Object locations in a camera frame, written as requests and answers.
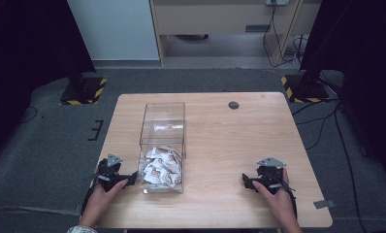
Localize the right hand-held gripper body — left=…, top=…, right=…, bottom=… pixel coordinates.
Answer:
left=248, top=156, right=287, bottom=196

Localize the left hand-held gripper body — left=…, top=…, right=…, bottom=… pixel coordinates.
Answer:
left=95, top=152, right=133, bottom=192

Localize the person's right hand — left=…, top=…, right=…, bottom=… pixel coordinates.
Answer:
left=251, top=168, right=300, bottom=225

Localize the person's left hand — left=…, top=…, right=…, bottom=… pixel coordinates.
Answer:
left=79, top=179, right=130, bottom=228

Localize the pile of white packets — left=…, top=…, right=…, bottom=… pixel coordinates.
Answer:
left=142, top=146, right=182, bottom=188

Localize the clear plastic box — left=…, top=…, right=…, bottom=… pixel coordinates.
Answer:
left=138, top=102, right=186, bottom=194

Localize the black tape floor mark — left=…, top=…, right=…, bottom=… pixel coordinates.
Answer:
left=87, top=119, right=105, bottom=142

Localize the grey tape piece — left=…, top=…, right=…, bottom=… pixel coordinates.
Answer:
left=312, top=199, right=337, bottom=210

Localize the person's patterned sleeve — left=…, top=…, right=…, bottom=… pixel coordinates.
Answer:
left=66, top=224, right=98, bottom=233

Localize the striped black stand base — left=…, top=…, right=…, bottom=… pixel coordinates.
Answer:
left=59, top=76, right=108, bottom=106
left=280, top=74, right=331, bottom=104

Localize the black curtain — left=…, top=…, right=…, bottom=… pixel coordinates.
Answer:
left=299, top=0, right=386, bottom=178
left=0, top=0, right=97, bottom=166

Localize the white panel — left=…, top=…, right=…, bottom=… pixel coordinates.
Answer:
left=67, top=0, right=160, bottom=61

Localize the light wooden desk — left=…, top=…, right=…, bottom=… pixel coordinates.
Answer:
left=148, top=0, right=323, bottom=67

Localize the right hand-held gripper cable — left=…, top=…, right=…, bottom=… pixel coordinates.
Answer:
left=266, top=172, right=299, bottom=219

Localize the hand-held gripper cable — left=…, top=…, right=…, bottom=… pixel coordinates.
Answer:
left=266, top=172, right=299, bottom=219
left=80, top=185, right=97, bottom=217

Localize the left hand-held gripper cable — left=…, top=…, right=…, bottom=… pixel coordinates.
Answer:
left=80, top=185, right=97, bottom=217

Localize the thin black floor cable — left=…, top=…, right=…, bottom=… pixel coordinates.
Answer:
left=19, top=106, right=39, bottom=124

